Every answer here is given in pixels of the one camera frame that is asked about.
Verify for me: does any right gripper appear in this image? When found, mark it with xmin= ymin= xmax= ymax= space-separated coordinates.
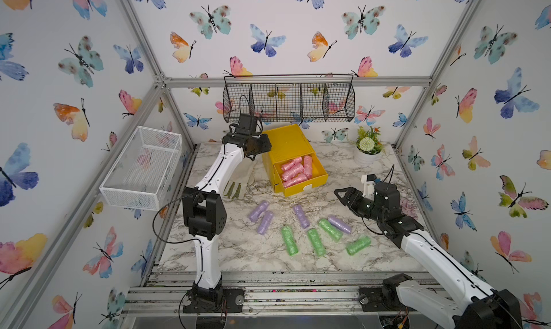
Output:
xmin=334 ymin=187 xmax=387 ymax=227

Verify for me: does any green bag roll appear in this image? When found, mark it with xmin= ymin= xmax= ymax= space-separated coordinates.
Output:
xmin=346 ymin=236 xmax=372 ymax=256
xmin=281 ymin=225 xmax=299 ymax=256
xmin=307 ymin=229 xmax=326 ymax=257
xmin=318 ymin=218 xmax=343 ymax=242

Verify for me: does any yellow drawer cabinet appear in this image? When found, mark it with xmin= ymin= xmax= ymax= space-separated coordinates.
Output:
xmin=263 ymin=125 xmax=329 ymax=197

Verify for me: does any pink bag roll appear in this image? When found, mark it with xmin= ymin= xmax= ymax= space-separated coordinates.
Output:
xmin=303 ymin=155 xmax=313 ymax=179
xmin=281 ymin=163 xmax=304 ymax=182
xmin=284 ymin=173 xmax=308 ymax=188
xmin=281 ymin=157 xmax=303 ymax=171

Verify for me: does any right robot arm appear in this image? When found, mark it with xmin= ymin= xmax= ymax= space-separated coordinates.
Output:
xmin=334 ymin=182 xmax=522 ymax=328

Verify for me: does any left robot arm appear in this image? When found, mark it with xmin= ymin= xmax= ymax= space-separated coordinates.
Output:
xmin=182 ymin=114 xmax=271 ymax=293

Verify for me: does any purple bag roll right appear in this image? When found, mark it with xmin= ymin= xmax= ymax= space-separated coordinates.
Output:
xmin=328 ymin=216 xmax=352 ymax=234

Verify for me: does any purple bag roll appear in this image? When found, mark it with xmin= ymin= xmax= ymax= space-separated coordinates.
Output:
xmin=328 ymin=216 xmax=352 ymax=234
xmin=257 ymin=211 xmax=274 ymax=236
xmin=248 ymin=201 xmax=269 ymax=223
xmin=293 ymin=205 xmax=311 ymax=229

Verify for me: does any white green work glove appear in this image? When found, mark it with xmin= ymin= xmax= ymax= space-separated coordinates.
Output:
xmin=223 ymin=158 xmax=256 ymax=199

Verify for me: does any potted artificial plant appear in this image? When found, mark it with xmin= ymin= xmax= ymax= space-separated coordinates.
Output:
xmin=354 ymin=127 xmax=384 ymax=167

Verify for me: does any purple bag roll middle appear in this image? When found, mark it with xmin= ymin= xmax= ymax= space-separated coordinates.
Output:
xmin=293 ymin=205 xmax=311 ymax=229

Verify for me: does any pink coral ornament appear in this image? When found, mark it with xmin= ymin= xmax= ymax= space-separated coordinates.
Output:
xmin=400 ymin=198 xmax=419 ymax=220

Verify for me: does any purple bag roll upper left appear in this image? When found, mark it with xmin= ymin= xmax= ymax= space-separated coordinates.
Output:
xmin=248 ymin=201 xmax=269 ymax=223

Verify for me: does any purple bag roll lower left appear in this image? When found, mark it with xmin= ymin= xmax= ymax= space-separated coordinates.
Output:
xmin=257 ymin=211 xmax=274 ymax=236

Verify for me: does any black wire wall basket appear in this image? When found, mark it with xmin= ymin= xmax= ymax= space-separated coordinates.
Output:
xmin=222 ymin=73 xmax=356 ymax=123

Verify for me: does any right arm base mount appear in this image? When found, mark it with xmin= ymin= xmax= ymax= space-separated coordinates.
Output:
xmin=358 ymin=273 xmax=413 ymax=312

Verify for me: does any white mesh wall basket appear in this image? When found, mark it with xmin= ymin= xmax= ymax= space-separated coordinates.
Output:
xmin=100 ymin=126 xmax=182 ymax=211

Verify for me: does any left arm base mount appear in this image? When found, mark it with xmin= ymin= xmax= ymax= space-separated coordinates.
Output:
xmin=179 ymin=282 xmax=245 ymax=314

